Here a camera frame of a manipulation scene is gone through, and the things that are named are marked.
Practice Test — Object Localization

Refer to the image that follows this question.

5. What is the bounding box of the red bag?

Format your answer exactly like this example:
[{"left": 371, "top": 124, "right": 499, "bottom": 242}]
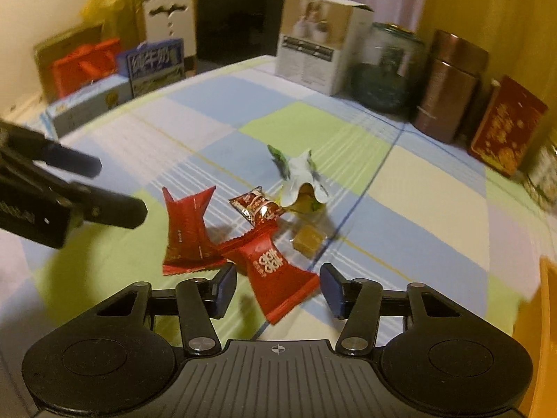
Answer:
[{"left": 49, "top": 38, "right": 123, "bottom": 98}]

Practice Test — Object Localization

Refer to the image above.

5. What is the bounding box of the blue milk carton box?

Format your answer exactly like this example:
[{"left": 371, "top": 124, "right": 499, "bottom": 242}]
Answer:
[{"left": 117, "top": 38, "right": 186, "bottom": 98}]

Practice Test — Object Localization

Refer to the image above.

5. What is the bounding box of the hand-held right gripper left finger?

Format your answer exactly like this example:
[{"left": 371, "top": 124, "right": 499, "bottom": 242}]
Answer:
[{"left": 87, "top": 263, "right": 238, "bottom": 355}]

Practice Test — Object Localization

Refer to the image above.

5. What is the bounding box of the black monitor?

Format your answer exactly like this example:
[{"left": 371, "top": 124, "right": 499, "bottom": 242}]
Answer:
[{"left": 195, "top": 0, "right": 319, "bottom": 62}]

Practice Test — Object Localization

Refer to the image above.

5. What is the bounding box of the white product box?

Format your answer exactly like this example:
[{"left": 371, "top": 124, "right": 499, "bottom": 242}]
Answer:
[{"left": 275, "top": 0, "right": 375, "bottom": 97}]

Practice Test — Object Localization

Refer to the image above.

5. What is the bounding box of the clear plastic nut jar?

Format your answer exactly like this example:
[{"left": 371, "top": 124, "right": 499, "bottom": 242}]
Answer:
[{"left": 521, "top": 138, "right": 557, "bottom": 215}]

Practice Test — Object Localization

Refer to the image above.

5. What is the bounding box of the yellow curtain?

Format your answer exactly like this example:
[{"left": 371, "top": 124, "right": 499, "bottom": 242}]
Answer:
[{"left": 417, "top": 0, "right": 557, "bottom": 109}]

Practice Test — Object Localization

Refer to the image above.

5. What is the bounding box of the amber jelly candy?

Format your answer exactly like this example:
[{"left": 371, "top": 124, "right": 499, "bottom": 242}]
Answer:
[{"left": 292, "top": 222, "right": 328, "bottom": 254}]

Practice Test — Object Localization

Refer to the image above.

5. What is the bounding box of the yellow plastic bag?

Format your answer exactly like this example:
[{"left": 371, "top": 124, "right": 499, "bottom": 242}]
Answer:
[{"left": 82, "top": 0, "right": 128, "bottom": 32}]

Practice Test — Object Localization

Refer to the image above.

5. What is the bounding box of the green glass jar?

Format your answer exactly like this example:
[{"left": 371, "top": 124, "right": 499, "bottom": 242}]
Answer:
[{"left": 350, "top": 22, "right": 427, "bottom": 116}]

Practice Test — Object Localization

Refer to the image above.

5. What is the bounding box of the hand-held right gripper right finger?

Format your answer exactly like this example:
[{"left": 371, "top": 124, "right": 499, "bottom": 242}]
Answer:
[{"left": 320, "top": 263, "right": 479, "bottom": 354}]

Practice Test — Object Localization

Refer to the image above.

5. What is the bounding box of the brown metal canister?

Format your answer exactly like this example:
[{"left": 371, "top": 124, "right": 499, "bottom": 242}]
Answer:
[{"left": 413, "top": 29, "right": 491, "bottom": 144}]

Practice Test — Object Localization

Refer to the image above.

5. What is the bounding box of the brown cardboard box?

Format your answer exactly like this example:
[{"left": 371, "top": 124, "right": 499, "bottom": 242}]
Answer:
[{"left": 33, "top": 23, "right": 106, "bottom": 102}]

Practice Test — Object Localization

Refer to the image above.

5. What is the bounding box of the dark red small candy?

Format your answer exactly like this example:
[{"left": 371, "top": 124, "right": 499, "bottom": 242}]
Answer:
[{"left": 229, "top": 186, "right": 286, "bottom": 226}]

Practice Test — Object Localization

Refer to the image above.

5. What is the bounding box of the plain red snack packet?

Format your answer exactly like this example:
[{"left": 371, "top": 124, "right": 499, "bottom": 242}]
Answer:
[{"left": 161, "top": 185, "right": 228, "bottom": 276}]

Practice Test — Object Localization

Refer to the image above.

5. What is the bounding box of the checked tablecloth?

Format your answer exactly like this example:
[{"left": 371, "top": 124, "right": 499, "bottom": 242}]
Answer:
[{"left": 0, "top": 54, "right": 557, "bottom": 358}]

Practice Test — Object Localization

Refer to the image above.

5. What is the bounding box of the red tin box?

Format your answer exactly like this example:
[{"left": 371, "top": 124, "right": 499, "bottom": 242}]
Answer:
[{"left": 469, "top": 74, "right": 548, "bottom": 179}]

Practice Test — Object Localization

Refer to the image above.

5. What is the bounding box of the red packet white emblem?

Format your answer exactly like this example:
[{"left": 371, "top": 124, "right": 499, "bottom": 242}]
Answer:
[{"left": 218, "top": 221, "right": 321, "bottom": 325}]

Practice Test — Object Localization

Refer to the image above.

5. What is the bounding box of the orange plastic tray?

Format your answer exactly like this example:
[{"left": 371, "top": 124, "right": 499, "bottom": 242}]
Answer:
[{"left": 512, "top": 256, "right": 557, "bottom": 418}]

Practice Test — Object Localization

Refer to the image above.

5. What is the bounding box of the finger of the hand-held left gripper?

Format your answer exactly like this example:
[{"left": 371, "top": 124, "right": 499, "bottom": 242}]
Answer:
[
  {"left": 0, "top": 150, "right": 149, "bottom": 229},
  {"left": 0, "top": 119, "right": 103, "bottom": 179}
]

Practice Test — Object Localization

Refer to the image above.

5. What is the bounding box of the green white snack packet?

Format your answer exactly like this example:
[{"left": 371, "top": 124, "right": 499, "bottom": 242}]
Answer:
[{"left": 267, "top": 144, "right": 330, "bottom": 215}]

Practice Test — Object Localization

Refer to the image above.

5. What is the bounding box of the white blue box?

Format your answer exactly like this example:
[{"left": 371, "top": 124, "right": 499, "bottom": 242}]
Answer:
[{"left": 40, "top": 74, "right": 134, "bottom": 139}]

